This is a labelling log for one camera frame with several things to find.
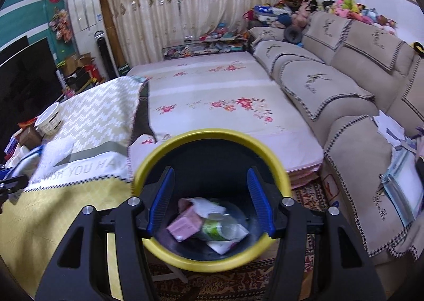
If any flat black television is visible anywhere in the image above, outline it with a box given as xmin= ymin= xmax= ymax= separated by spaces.
xmin=0 ymin=35 xmax=29 ymax=63

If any black tower fan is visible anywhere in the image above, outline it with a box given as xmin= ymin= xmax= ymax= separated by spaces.
xmin=94 ymin=30 xmax=120 ymax=79

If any patterned rug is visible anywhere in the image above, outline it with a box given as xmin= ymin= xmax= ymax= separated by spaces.
xmin=146 ymin=178 xmax=335 ymax=301

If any pink milk carton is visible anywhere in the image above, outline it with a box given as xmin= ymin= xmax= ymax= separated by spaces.
xmin=166 ymin=206 xmax=203 ymax=242

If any beige sofa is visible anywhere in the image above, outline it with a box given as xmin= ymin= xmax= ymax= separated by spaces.
xmin=248 ymin=10 xmax=424 ymax=262

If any large curved television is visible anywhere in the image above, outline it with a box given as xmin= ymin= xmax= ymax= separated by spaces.
xmin=0 ymin=38 xmax=63 ymax=143

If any white and green bottle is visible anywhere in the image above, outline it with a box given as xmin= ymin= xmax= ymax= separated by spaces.
xmin=200 ymin=216 xmax=232 ymax=242

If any row of plush toys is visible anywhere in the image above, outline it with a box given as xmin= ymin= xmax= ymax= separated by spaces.
xmin=288 ymin=0 xmax=398 ymax=35

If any white standing air conditioner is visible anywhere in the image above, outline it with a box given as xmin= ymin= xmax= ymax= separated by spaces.
xmin=67 ymin=0 xmax=110 ymax=56

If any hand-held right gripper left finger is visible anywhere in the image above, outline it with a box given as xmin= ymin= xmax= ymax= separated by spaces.
xmin=35 ymin=166 xmax=176 ymax=301

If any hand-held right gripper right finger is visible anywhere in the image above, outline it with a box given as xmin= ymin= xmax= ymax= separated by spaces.
xmin=247 ymin=166 xmax=383 ymax=301

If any brown cardboard box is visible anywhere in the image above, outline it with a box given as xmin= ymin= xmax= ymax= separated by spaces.
xmin=61 ymin=54 xmax=91 ymax=76

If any cluttered glass coffee table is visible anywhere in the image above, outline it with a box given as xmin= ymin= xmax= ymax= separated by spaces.
xmin=162 ymin=31 xmax=252 ymax=60

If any floral pink mat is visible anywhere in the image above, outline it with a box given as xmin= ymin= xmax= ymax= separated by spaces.
xmin=127 ymin=52 xmax=323 ymax=189

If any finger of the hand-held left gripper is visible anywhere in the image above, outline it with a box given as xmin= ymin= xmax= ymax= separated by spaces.
xmin=0 ymin=169 xmax=29 ymax=204
xmin=5 ymin=145 xmax=45 ymax=177

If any clear jar with green band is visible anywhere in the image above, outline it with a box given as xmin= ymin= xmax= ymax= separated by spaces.
xmin=220 ymin=215 xmax=240 ymax=238

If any hanging flower decoration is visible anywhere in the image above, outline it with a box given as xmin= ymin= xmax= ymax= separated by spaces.
xmin=50 ymin=6 xmax=73 ymax=44

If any black bin with yellow rim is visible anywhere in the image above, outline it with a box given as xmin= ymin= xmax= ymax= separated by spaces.
xmin=132 ymin=128 xmax=293 ymax=272

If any pile of papers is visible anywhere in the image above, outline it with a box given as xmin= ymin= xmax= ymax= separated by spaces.
xmin=373 ymin=112 xmax=424 ymax=227

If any blue star-print bag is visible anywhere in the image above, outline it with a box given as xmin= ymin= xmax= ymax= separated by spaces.
xmin=253 ymin=5 xmax=292 ymax=23

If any yellow patterned tablecloth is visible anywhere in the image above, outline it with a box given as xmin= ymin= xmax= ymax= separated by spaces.
xmin=0 ymin=76 xmax=156 ymax=301

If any dark round cushion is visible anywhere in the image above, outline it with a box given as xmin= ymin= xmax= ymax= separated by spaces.
xmin=284 ymin=24 xmax=303 ymax=44

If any white bowl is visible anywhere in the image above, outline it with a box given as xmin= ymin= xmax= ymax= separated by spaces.
xmin=35 ymin=102 xmax=63 ymax=138

